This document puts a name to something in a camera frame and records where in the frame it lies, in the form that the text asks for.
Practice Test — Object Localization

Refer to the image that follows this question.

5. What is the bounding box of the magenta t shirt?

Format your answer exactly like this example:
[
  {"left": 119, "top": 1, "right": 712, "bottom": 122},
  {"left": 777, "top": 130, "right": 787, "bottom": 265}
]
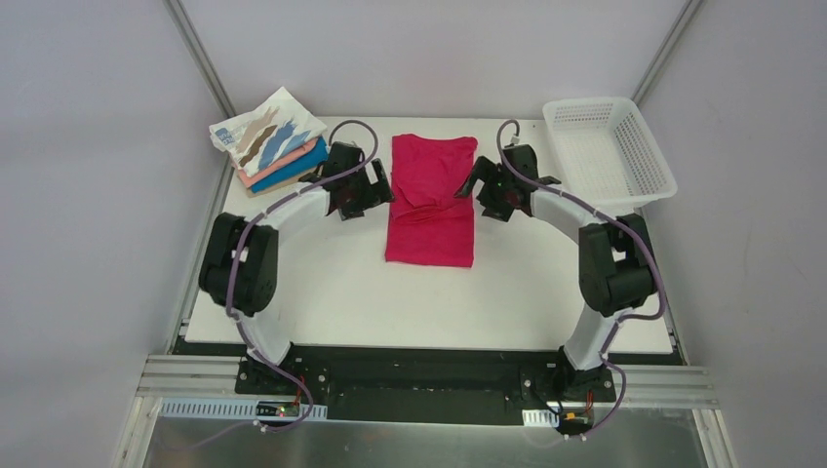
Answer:
[{"left": 385, "top": 134, "right": 478, "bottom": 268}]

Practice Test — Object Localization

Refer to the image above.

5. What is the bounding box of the left white cable duct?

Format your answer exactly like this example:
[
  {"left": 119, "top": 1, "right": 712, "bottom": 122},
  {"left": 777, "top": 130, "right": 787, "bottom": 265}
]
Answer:
[{"left": 159, "top": 398, "right": 328, "bottom": 422}]

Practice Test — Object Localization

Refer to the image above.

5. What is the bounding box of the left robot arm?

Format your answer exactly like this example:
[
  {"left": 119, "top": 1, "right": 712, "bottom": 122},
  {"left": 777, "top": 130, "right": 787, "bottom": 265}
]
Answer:
[{"left": 198, "top": 141, "right": 394, "bottom": 395}]

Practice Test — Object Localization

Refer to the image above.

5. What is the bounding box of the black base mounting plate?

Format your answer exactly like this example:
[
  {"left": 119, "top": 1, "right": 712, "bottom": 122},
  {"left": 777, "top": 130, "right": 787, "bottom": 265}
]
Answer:
[{"left": 171, "top": 335, "right": 631, "bottom": 428}]

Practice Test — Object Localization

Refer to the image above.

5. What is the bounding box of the aluminium frame post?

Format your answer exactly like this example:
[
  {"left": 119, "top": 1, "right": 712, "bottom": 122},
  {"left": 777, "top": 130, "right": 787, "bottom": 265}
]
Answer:
[
  {"left": 163, "top": 0, "right": 237, "bottom": 118},
  {"left": 631, "top": 0, "right": 705, "bottom": 107}
]

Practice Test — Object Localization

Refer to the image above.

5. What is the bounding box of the blue folded shirt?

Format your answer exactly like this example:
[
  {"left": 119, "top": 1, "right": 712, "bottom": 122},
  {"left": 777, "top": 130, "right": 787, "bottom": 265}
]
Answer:
[{"left": 249, "top": 138, "right": 328, "bottom": 194}]

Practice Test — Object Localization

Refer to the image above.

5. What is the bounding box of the aluminium front rail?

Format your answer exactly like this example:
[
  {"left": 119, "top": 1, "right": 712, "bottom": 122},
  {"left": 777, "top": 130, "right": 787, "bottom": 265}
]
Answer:
[{"left": 137, "top": 355, "right": 240, "bottom": 398}]

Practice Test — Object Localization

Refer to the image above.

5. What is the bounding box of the left aluminium frame post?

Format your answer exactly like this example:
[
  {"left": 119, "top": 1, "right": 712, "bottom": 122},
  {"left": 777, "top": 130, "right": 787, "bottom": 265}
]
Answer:
[{"left": 163, "top": 0, "right": 237, "bottom": 118}]

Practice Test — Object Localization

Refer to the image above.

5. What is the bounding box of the right white cable duct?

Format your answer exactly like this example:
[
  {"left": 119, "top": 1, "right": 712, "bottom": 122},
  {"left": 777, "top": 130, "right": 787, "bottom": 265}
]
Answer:
[{"left": 522, "top": 409, "right": 560, "bottom": 428}]

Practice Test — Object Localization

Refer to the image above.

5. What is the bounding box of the white cable duct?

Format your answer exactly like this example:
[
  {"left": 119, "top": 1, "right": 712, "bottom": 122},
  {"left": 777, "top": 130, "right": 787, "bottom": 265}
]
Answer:
[
  {"left": 159, "top": 398, "right": 328, "bottom": 422},
  {"left": 522, "top": 409, "right": 560, "bottom": 428}
]

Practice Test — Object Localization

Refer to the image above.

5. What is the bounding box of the tan folded shirt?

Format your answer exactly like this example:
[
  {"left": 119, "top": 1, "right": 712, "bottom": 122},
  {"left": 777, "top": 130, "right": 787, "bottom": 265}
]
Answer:
[{"left": 246, "top": 174, "right": 303, "bottom": 198}]

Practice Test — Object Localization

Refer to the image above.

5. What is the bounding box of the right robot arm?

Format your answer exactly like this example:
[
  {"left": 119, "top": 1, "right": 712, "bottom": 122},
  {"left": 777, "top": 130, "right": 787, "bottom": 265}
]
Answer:
[{"left": 454, "top": 144, "right": 659, "bottom": 400}]

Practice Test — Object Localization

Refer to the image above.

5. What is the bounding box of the right aluminium frame post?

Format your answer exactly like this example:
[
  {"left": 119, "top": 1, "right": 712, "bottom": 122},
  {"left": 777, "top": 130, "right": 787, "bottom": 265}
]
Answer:
[{"left": 631, "top": 0, "right": 705, "bottom": 107}]

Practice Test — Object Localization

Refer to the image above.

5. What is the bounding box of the white plastic basket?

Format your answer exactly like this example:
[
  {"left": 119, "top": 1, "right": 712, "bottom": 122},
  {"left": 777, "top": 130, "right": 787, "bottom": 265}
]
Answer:
[{"left": 542, "top": 97, "right": 678, "bottom": 215}]

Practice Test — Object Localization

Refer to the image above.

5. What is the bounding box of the pink folded shirt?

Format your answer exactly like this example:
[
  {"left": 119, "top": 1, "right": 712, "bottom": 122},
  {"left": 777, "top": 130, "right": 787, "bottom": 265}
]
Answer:
[{"left": 236, "top": 137, "right": 324, "bottom": 189}]

